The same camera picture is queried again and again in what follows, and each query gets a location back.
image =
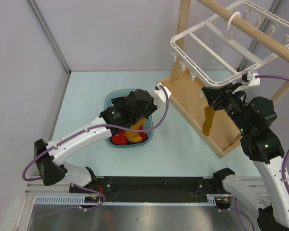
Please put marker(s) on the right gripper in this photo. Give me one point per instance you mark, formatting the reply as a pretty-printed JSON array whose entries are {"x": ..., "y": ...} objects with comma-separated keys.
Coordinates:
[{"x": 215, "y": 96}]

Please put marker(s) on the mustard yellow sock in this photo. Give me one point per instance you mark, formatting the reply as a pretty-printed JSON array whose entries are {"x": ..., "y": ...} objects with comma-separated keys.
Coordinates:
[
  {"x": 135, "y": 131},
  {"x": 209, "y": 114}
]

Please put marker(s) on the white plastic clip hanger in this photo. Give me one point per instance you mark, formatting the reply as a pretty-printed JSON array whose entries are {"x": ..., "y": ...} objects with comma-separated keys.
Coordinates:
[{"x": 220, "y": 24}]

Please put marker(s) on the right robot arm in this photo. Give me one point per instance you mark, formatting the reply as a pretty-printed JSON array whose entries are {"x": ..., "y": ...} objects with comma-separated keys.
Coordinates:
[{"x": 263, "y": 148}]

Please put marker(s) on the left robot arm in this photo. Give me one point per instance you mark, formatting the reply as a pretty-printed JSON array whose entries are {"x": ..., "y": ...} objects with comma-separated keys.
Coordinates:
[{"x": 126, "y": 111}]

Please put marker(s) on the wooden hanger stand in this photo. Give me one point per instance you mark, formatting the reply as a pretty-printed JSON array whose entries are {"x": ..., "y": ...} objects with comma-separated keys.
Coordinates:
[{"x": 223, "y": 51}]

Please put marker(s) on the blue plastic sock basin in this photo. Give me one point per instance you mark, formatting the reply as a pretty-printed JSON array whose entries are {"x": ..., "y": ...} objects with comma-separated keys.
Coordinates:
[{"x": 110, "y": 100}]

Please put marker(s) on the red sock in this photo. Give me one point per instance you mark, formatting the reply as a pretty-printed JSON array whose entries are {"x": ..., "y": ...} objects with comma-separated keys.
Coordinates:
[{"x": 120, "y": 139}]

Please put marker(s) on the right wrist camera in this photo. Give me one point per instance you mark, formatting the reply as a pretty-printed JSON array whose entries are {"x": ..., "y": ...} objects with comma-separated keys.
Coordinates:
[{"x": 249, "y": 80}]

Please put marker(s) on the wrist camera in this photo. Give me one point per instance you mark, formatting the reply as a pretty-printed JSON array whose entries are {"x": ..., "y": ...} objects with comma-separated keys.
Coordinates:
[
  {"x": 249, "y": 80},
  {"x": 160, "y": 95}
]

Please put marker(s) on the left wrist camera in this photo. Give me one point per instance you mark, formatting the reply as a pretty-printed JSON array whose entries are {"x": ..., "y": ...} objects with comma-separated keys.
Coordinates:
[{"x": 160, "y": 95}]

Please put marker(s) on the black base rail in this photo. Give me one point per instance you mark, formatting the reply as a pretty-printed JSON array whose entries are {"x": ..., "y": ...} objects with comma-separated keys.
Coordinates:
[{"x": 156, "y": 189}]

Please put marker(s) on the aluminium frame post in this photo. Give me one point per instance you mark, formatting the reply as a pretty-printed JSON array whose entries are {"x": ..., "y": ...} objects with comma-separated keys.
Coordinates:
[{"x": 48, "y": 35}]

